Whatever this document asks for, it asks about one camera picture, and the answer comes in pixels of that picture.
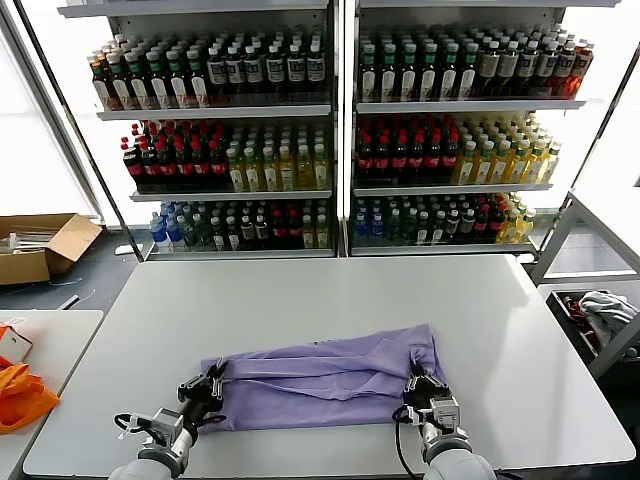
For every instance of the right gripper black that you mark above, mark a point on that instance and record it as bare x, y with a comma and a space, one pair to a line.
420, 400

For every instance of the small white side table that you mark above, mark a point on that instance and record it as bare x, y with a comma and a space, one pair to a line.
65, 340

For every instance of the grey window mullion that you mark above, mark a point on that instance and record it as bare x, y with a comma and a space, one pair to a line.
87, 190

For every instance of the thin dark metal pole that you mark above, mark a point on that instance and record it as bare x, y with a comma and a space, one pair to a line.
78, 130
601, 120

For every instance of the yellow juice bottle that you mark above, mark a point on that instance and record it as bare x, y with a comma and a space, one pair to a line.
321, 170
500, 167
509, 227
551, 165
517, 167
286, 172
482, 167
524, 226
309, 235
303, 170
253, 172
236, 172
535, 167
322, 235
465, 167
270, 172

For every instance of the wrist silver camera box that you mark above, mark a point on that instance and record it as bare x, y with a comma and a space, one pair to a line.
167, 422
445, 410

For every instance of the open cardboard box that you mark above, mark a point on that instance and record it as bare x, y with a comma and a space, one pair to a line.
75, 240

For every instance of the orange fabric bag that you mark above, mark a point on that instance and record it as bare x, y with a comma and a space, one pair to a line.
20, 395

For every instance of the dark tea bottle green cap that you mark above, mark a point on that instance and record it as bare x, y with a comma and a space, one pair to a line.
423, 231
197, 85
119, 85
438, 229
448, 80
407, 80
428, 80
157, 85
218, 237
367, 80
177, 85
387, 80
467, 80
233, 237
137, 85

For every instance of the purple t-shirt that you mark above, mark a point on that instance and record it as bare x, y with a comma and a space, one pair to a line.
310, 400

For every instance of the cola bottle red cap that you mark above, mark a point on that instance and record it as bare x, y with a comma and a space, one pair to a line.
294, 231
279, 231
450, 160
398, 160
150, 170
481, 222
201, 169
416, 160
184, 169
218, 168
167, 170
433, 160
381, 160
133, 170
496, 222
365, 160

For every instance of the crumpled red garment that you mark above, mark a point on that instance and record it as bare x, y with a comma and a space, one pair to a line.
574, 309

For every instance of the grey metal frame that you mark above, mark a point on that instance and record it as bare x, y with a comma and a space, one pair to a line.
554, 240

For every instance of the blue label water bottle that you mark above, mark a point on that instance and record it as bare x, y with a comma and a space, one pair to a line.
158, 231
174, 231
377, 227
361, 226

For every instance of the dark drink bottle white cap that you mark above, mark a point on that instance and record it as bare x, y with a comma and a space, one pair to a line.
216, 72
564, 65
452, 224
275, 70
315, 70
527, 65
253, 70
247, 231
234, 71
295, 70
467, 222
546, 65
261, 231

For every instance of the small white box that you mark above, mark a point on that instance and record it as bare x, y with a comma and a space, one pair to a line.
15, 346

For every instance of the dark bottle grey label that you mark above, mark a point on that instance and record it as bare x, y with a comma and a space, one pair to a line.
489, 65
508, 65

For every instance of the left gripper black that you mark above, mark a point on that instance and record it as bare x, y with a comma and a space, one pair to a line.
200, 405

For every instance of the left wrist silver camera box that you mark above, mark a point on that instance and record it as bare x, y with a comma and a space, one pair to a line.
167, 422

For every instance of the small grey bar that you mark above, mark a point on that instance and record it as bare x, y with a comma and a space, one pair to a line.
70, 302

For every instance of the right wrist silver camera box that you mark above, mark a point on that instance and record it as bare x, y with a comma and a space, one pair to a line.
445, 410

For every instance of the black storage bin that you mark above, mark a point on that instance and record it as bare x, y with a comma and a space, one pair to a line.
565, 322

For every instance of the grey metal shelf unit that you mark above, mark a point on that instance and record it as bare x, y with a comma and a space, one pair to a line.
225, 111
450, 106

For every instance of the white packing pieces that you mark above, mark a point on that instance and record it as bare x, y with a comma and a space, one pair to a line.
30, 241

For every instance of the green tinted water bottle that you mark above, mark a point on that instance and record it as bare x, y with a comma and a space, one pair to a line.
190, 232
409, 226
393, 226

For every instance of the crumpled grey garment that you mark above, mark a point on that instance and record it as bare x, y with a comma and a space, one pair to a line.
605, 310

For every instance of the small white flat object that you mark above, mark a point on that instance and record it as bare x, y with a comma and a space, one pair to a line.
122, 250

